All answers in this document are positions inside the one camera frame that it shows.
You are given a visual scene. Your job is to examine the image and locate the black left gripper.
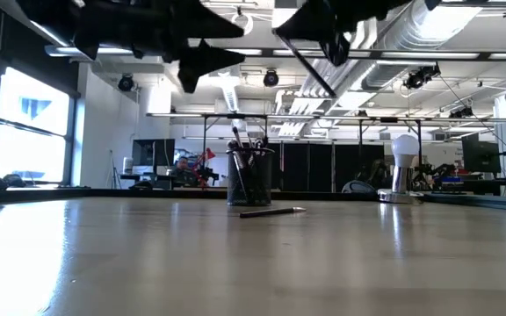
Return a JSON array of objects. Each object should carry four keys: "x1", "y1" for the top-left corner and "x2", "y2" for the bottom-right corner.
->
[{"x1": 75, "y1": 0, "x2": 246, "y2": 94}]

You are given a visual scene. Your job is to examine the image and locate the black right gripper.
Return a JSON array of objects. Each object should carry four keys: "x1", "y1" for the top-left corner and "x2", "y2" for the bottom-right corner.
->
[{"x1": 272, "y1": 0, "x2": 412, "y2": 67}]

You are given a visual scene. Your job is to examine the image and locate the small dark pen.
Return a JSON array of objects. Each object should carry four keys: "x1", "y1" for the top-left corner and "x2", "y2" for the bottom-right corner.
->
[{"x1": 231, "y1": 126, "x2": 245, "y2": 153}]

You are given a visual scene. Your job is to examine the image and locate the red and black robot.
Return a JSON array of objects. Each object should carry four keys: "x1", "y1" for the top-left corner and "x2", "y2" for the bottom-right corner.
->
[{"x1": 191, "y1": 147, "x2": 219, "y2": 188}]

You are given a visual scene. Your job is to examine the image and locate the black computer monitor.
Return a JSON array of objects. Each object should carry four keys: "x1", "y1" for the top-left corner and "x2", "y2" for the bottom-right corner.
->
[
  {"x1": 462, "y1": 133, "x2": 502, "y2": 175},
  {"x1": 132, "y1": 139, "x2": 177, "y2": 168}
]

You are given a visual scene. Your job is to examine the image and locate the person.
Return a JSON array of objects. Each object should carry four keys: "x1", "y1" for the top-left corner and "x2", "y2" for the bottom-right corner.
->
[{"x1": 173, "y1": 156, "x2": 199, "y2": 185}]

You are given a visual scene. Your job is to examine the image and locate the black partition panel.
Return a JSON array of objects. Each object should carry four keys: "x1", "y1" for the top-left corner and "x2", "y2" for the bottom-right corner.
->
[{"x1": 229, "y1": 140, "x2": 386, "y2": 193}]

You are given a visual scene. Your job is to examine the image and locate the white bulb lamp silver base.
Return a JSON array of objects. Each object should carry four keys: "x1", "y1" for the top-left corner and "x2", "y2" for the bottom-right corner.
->
[{"x1": 378, "y1": 133, "x2": 425, "y2": 205}]

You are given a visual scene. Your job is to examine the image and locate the black mesh brush cup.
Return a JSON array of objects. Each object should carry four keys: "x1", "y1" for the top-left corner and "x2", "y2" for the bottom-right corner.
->
[{"x1": 225, "y1": 147, "x2": 275, "y2": 207}]

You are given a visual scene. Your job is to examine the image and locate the white coiled cable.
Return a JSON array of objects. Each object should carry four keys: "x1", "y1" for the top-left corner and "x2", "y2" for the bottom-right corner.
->
[{"x1": 230, "y1": 11, "x2": 255, "y2": 36}]

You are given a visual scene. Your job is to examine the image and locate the black background workstation frame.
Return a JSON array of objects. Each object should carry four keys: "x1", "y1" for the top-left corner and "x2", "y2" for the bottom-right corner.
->
[{"x1": 146, "y1": 111, "x2": 506, "y2": 176}]

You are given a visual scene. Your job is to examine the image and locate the silver ventilation duct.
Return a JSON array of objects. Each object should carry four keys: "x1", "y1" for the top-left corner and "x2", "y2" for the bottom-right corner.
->
[{"x1": 358, "y1": 0, "x2": 485, "y2": 93}]

